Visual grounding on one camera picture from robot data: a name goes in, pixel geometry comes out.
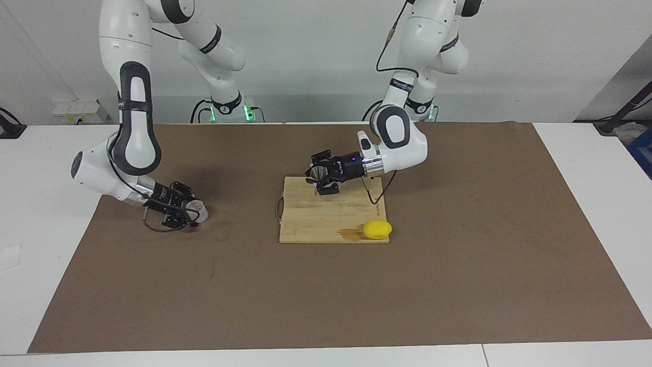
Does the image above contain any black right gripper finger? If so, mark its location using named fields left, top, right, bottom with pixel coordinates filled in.
left=171, top=181, right=197, bottom=202
left=162, top=212, right=200, bottom=230

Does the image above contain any clear glass cup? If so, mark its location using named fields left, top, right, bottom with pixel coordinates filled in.
left=183, top=200, right=209, bottom=224

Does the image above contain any bamboo cutting board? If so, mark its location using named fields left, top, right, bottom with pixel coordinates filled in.
left=276, top=176, right=390, bottom=244

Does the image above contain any yellow lemon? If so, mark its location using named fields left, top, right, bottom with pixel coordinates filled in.
left=363, top=220, right=393, bottom=240

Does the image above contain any brown table mat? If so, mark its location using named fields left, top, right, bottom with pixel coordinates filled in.
left=27, top=121, right=652, bottom=354

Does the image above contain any white power strip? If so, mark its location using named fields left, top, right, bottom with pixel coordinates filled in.
left=52, top=99, right=109, bottom=124

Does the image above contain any white paper piece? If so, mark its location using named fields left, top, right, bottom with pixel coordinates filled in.
left=0, top=245, right=23, bottom=273

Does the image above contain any black clamp object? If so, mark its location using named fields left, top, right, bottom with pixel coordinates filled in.
left=0, top=107, right=27, bottom=139

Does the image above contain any pale crumpled bag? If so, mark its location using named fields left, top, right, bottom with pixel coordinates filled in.
left=614, top=121, right=643, bottom=146

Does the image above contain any black tripod stand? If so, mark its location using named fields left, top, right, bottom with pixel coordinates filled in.
left=576, top=82, right=652, bottom=136

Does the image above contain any blue box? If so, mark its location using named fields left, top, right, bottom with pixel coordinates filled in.
left=628, top=127, right=652, bottom=179

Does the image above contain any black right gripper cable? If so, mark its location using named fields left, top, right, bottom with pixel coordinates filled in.
left=104, top=28, right=200, bottom=233

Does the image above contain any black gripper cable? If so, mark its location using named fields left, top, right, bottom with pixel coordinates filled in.
left=364, top=0, right=419, bottom=205
left=104, top=28, right=200, bottom=233

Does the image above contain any black base power cable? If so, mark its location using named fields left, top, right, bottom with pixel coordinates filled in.
left=190, top=99, right=213, bottom=123
left=363, top=99, right=389, bottom=122

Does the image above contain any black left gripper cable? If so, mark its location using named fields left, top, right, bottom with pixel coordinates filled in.
left=364, top=0, right=419, bottom=205

